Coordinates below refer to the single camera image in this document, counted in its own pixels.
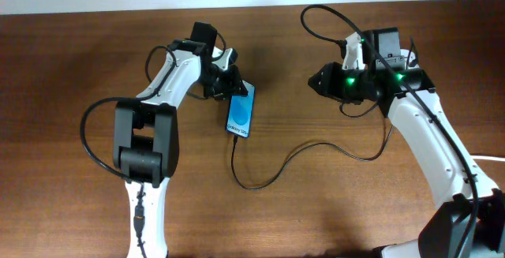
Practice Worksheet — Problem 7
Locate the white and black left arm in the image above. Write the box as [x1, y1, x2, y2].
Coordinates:
[113, 22, 248, 257]

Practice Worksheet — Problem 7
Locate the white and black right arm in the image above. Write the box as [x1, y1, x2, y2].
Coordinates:
[308, 28, 504, 257]

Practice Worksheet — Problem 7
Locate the blue Galaxy smartphone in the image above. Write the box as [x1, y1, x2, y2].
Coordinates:
[226, 80, 256, 138]

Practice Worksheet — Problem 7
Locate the white power strip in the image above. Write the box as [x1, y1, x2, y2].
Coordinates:
[400, 49, 420, 69]

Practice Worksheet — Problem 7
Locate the black USB charging cable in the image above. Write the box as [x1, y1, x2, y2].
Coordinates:
[230, 36, 419, 192]

